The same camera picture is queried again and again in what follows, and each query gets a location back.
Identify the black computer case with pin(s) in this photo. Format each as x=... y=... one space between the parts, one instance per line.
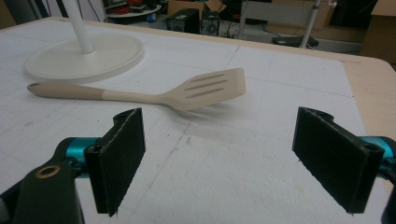
x=183 y=20

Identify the black speaker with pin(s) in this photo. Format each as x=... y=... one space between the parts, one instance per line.
x=210 y=23

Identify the round white table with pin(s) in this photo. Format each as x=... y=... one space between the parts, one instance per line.
x=134 y=13

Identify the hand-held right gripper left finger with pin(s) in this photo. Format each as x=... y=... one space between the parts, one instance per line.
x=120 y=161

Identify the large cardboard box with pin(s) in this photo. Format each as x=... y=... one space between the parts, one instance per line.
x=379 y=31

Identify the white metal frame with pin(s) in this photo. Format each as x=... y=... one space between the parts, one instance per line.
x=280 y=18

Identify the white lamp stand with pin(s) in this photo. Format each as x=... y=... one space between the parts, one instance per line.
x=84 y=56

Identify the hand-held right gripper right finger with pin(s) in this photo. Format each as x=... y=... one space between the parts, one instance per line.
x=336 y=161

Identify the beige slotted spatula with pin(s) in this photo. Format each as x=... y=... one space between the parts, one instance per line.
x=149 y=93

